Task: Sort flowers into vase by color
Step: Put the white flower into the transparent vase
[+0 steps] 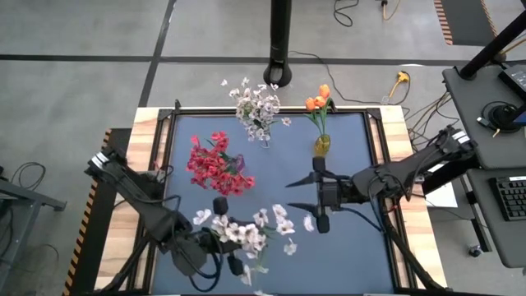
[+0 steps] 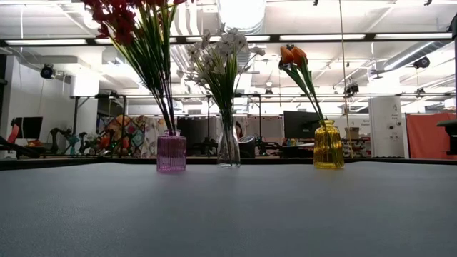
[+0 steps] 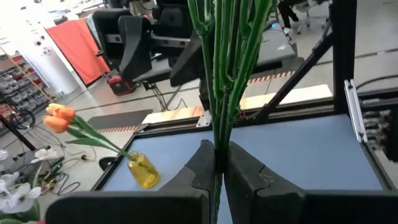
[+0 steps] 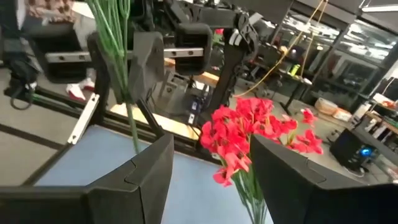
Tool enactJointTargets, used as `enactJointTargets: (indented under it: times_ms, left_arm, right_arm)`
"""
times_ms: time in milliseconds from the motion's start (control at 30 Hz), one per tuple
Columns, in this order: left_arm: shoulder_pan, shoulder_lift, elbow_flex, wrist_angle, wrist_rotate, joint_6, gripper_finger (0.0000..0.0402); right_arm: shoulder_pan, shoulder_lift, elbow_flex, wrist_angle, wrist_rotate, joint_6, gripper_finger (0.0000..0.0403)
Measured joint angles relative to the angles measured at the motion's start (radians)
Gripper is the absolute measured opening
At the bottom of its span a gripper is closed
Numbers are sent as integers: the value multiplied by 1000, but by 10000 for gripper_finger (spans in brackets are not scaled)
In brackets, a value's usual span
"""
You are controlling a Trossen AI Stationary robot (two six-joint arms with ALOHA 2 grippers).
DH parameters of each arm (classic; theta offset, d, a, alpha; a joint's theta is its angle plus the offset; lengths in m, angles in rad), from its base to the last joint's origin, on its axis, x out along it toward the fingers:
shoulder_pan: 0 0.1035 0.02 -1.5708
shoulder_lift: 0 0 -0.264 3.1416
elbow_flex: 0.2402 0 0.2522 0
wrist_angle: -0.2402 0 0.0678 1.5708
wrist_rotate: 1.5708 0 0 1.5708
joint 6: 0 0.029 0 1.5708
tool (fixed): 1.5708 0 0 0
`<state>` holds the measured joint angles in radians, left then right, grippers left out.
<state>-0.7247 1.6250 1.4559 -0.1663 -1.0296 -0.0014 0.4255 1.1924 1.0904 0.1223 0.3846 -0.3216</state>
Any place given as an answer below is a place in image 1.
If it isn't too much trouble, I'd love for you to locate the black laptop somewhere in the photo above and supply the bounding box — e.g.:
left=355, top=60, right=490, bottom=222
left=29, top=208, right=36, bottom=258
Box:
left=496, top=63, right=526, bottom=103

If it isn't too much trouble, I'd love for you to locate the black cable loop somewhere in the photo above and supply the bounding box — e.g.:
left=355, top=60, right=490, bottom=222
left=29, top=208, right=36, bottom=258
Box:
left=10, top=161, right=47, bottom=191

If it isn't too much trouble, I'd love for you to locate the white paper sheet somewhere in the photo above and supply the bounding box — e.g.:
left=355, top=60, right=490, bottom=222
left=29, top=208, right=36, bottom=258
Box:
left=425, top=180, right=459, bottom=209

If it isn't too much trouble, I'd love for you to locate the black metal table frame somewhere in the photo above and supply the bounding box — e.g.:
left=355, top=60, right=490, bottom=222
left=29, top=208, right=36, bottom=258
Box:
left=148, top=98, right=408, bottom=296

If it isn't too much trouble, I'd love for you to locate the black round post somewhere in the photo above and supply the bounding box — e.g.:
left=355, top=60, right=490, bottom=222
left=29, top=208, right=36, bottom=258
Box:
left=262, top=0, right=294, bottom=89

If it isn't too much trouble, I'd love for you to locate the black desk leg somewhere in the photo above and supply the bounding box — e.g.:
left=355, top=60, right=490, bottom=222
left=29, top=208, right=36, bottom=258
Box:
left=470, top=205, right=493, bottom=252

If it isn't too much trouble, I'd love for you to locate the black hazard-edged floor mat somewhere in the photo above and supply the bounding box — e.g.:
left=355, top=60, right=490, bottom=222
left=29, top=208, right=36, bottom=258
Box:
left=61, top=127, right=133, bottom=296
left=433, top=0, right=498, bottom=47

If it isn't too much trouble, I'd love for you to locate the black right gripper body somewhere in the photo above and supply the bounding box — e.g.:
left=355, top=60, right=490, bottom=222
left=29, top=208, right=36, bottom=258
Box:
left=311, top=155, right=350, bottom=234

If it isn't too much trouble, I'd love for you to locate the black coiled floor cable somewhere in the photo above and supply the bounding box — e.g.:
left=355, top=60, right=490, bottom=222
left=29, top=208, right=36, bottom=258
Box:
left=331, top=0, right=361, bottom=28

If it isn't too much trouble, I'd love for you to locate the black round stand base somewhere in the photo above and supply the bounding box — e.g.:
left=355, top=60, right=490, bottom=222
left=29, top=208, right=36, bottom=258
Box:
left=479, top=100, right=526, bottom=135

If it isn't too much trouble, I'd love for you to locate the yellow floor cable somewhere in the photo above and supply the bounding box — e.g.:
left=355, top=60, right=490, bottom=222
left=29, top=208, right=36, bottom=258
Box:
left=380, top=0, right=403, bottom=21

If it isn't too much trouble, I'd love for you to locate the grey desk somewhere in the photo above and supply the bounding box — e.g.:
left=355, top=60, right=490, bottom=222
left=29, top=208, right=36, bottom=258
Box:
left=466, top=167, right=526, bottom=269
left=441, top=61, right=526, bottom=170

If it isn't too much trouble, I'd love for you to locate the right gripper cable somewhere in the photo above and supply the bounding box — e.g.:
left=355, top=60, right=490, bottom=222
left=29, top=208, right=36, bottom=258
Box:
left=340, top=205, right=385, bottom=234

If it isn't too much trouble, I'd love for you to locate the floor cable bundle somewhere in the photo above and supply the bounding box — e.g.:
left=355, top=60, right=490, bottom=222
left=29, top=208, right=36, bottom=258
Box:
left=404, top=90, right=464, bottom=143

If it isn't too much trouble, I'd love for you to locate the black diagonal pole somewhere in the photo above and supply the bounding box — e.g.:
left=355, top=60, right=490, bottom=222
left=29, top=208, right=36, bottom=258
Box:
left=457, top=10, right=526, bottom=81

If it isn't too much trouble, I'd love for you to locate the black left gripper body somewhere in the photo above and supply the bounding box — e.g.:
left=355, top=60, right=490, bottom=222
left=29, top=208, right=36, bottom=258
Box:
left=201, top=196, right=244, bottom=276

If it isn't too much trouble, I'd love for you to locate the yellow glass vase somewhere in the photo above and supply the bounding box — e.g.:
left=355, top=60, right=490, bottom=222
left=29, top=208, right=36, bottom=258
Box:
left=315, top=133, right=331, bottom=157

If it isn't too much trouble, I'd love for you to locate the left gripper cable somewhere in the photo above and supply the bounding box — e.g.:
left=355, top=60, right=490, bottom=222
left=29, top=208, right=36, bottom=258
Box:
left=187, top=250, right=223, bottom=293

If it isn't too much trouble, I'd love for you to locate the orange artificial tulip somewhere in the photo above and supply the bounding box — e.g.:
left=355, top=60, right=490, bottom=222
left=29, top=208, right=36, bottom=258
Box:
left=314, top=96, right=330, bottom=139
left=303, top=97, right=326, bottom=139
left=318, top=83, right=335, bottom=139

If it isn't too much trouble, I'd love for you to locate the long black floor cable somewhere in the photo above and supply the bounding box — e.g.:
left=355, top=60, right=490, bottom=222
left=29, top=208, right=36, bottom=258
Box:
left=287, top=49, right=390, bottom=106

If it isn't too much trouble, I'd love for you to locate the yellow power plug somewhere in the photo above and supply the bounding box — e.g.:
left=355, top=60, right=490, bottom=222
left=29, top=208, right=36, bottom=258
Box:
left=388, top=70, right=412, bottom=99

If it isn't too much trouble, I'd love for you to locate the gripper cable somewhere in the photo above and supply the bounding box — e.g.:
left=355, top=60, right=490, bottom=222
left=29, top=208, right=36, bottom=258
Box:
left=187, top=250, right=223, bottom=293
left=340, top=205, right=385, bottom=234

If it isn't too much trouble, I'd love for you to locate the purple glass vase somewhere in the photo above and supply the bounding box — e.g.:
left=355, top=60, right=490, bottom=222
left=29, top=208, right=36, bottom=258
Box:
left=229, top=154, right=247, bottom=173

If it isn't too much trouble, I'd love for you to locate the black diagonal frame strut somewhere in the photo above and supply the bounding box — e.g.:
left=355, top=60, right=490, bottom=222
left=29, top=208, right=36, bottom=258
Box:
left=380, top=217, right=447, bottom=294
left=98, top=229, right=154, bottom=294

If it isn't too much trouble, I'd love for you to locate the black keyboard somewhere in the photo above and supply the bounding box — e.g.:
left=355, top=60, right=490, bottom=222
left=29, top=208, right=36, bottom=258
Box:
left=487, top=175, right=526, bottom=222

